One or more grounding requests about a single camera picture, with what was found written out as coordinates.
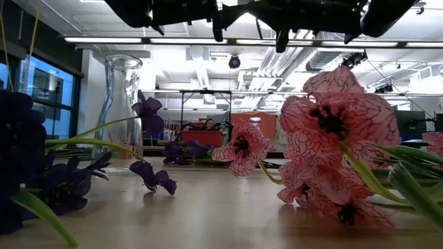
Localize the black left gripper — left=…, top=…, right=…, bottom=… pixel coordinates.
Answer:
left=103, top=0, right=225, bottom=43

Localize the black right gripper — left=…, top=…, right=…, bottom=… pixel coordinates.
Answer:
left=221, top=0, right=364, bottom=53

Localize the pink artificial flower bunch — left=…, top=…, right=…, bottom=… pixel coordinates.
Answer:
left=211, top=119, right=283, bottom=185
left=276, top=65, right=443, bottom=232
left=421, top=131, right=443, bottom=170

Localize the purple artificial flower bunch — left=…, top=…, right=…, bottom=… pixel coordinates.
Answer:
left=44, top=90, right=178, bottom=196
left=161, top=139, right=217, bottom=166
left=0, top=90, right=114, bottom=248

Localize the pink tinted glass vase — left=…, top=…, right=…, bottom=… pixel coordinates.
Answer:
left=248, top=116, right=263, bottom=139

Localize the clear glass vase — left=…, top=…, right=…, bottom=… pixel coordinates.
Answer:
left=92, top=54, right=145, bottom=160

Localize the black ceiling spotlight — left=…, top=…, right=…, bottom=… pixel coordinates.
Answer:
left=374, top=82, right=395, bottom=94
left=341, top=50, right=368, bottom=69

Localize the orange panel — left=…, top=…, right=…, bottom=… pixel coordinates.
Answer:
left=230, top=111, right=278, bottom=142

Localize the long ceiling light strip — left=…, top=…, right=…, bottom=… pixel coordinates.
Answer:
left=63, top=36, right=443, bottom=48

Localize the red box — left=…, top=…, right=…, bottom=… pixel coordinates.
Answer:
left=181, top=130, right=224, bottom=148

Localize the black background monitor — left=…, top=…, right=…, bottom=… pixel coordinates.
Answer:
left=395, top=110, right=427, bottom=138

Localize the blue glass window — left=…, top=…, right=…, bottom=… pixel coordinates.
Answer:
left=17, top=55, right=75, bottom=139

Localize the black background table frame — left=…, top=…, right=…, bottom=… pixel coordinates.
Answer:
left=179, top=89, right=233, bottom=142

